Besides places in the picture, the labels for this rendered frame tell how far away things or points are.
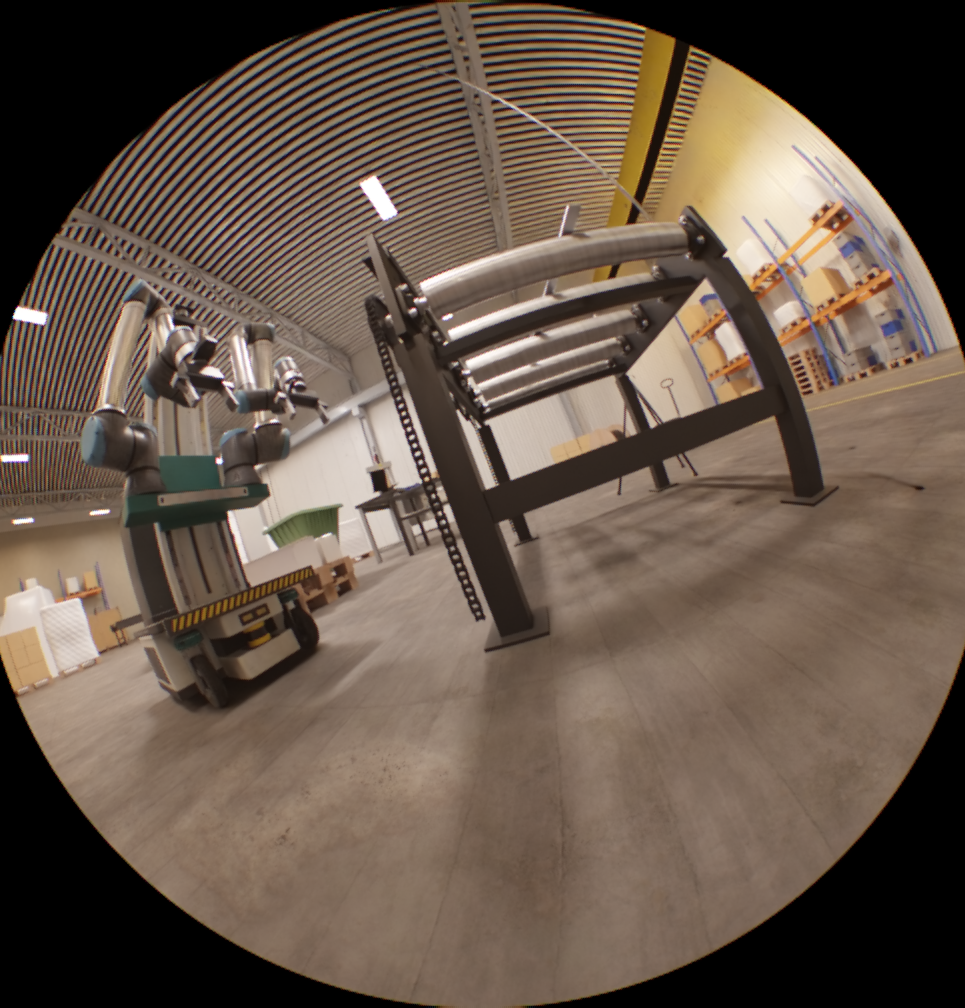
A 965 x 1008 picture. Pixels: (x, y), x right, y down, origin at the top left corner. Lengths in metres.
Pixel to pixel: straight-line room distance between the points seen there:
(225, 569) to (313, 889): 1.25
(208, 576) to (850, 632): 1.76
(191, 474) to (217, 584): 0.47
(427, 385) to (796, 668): 0.82
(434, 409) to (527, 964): 0.84
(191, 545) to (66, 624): 6.85
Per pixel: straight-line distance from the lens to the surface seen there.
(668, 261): 1.31
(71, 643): 8.15
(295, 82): 8.14
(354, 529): 7.92
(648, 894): 0.32
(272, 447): 1.50
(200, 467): 1.52
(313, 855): 0.48
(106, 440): 1.19
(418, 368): 0.74
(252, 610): 1.15
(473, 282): 0.83
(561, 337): 1.38
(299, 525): 3.37
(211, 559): 1.49
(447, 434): 0.68
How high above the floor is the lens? 0.32
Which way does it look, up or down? level
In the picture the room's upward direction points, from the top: 20 degrees counter-clockwise
